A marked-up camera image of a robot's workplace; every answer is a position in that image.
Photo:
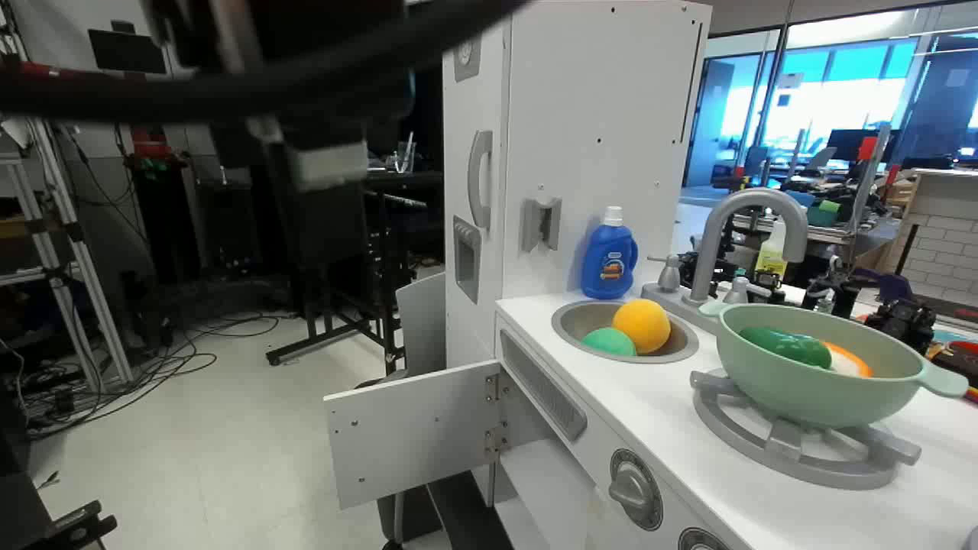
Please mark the green toy vegetable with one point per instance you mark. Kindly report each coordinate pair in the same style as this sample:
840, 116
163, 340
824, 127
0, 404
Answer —
788, 346

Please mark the grey toy faucet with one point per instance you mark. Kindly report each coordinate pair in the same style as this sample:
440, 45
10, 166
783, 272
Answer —
695, 304

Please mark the blue dish soap bottle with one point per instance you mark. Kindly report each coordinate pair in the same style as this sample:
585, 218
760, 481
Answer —
608, 258

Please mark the white lower cabinet door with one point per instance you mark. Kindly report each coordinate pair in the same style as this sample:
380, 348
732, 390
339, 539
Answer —
413, 432

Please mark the green ball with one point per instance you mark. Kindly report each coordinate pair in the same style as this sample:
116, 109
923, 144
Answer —
608, 340

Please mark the grey stove burner grate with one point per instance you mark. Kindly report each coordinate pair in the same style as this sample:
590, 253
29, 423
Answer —
853, 461

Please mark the mint green colander bowl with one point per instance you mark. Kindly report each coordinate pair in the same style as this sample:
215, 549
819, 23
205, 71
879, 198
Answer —
819, 394

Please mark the yellow ball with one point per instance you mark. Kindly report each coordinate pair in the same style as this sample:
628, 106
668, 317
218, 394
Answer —
645, 322

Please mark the white cupboard door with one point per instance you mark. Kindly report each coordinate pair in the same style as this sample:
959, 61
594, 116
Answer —
470, 178

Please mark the white toy kitchen unit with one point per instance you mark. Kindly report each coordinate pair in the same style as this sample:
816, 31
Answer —
602, 451

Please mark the orange white toy food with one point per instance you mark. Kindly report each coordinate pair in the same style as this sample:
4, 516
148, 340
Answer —
847, 361

